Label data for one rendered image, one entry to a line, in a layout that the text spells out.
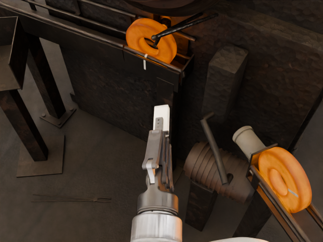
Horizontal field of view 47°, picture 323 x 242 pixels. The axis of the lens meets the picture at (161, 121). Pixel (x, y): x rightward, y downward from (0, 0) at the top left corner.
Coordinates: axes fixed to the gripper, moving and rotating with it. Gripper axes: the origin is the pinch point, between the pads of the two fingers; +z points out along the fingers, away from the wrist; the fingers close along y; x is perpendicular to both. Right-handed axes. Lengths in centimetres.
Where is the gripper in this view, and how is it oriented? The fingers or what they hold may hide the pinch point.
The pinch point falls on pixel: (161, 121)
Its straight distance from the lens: 77.1
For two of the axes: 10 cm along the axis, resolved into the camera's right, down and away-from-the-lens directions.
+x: 9.6, -1.2, -2.6
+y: 2.8, 5.1, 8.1
